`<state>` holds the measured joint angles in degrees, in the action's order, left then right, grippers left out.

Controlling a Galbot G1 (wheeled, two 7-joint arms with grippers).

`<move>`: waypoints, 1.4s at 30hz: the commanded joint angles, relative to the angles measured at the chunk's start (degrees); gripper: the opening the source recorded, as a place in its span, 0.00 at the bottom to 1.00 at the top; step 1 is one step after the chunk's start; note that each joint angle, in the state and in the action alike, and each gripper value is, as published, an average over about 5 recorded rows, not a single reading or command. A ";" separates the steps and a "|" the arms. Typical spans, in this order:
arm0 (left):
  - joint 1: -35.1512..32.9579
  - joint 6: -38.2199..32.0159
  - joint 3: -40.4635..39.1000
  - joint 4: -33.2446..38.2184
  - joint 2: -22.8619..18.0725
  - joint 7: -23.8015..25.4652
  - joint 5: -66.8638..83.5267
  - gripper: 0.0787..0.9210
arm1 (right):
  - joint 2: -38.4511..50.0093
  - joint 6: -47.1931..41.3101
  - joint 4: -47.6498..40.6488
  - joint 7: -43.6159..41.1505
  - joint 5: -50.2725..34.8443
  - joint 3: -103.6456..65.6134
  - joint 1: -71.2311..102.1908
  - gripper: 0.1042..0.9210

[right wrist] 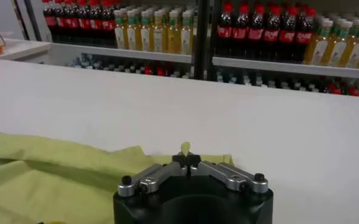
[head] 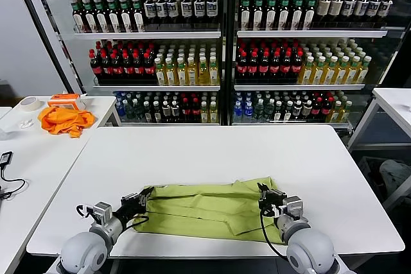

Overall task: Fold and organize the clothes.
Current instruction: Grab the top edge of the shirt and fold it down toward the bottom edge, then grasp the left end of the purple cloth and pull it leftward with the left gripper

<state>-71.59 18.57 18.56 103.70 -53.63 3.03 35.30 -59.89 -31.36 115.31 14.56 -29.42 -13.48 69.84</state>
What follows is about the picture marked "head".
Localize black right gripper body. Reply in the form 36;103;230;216
259;192;286;217

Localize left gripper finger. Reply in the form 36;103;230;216
121;186;154;204
141;190;155;212

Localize yellow-green printed t-shirt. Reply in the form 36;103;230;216
133;176;288;243

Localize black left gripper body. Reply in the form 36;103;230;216
112;193;147;227

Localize cola bottle red cap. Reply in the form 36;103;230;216
280;51;293;81
236;51;249;81
321;96;333;117
111;50;125;83
133;51;146;83
100;49;114;83
269;51;283;81
311;97;322;119
247;51;260;81
182;99;192;123
123;51;136;83
144;52;157;83
191;99;202;123
291;50;305;81
89;49;103;83
258;51;271;81

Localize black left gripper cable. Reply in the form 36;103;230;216
127;215;151;230

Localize orange crumpled cloth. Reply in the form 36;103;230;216
37;106;96;139

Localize white cabinet shelf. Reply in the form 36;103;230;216
74;31;222;40
120;121;222;126
234;83;366;91
92;85;222;92
231;122;353;130
236;30;389;39

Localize dark drink bottle beige label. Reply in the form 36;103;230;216
317;0;333;28
329;0;344;28

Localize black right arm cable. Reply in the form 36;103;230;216
259;206;290;259

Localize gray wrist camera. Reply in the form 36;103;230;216
282;195;304;220
91;201;114;223

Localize black left camera cable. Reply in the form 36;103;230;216
76;203;96;220

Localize orange and white box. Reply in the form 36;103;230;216
47;93;87;111

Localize white side table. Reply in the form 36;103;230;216
346;87;411;212
0;96;122;142
0;132;94;274

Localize dark drink bottle blue label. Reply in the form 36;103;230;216
378;0;395;28
341;0;356;28
205;0;219;28
180;0;194;28
193;0;206;28
365;0;382;28
354;0;369;28
143;0;157;28
155;0;169;28
167;0;180;28

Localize green tinted water bottle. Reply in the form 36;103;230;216
125;100;137;121
264;99;275;121
254;99;265;121

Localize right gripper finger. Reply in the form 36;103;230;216
257;183;269;203
261;184;286;198

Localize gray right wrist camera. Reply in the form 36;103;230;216
282;195;304;220

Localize dark tea bottle green cap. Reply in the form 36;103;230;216
71;0;85;33
94;0;109;33
277;0;292;30
118;0;133;33
265;0;278;30
131;0;145;33
302;0;318;30
82;0;96;33
240;0;253;30
252;0;265;30
106;0;121;33
290;0;305;30

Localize beige masking tape roll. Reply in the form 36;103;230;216
19;96;42;112

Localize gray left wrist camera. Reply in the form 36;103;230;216
91;201;114;223

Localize thin black device cable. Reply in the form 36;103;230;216
0;164;26;200

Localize gray plastic bag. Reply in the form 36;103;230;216
378;159;411;198

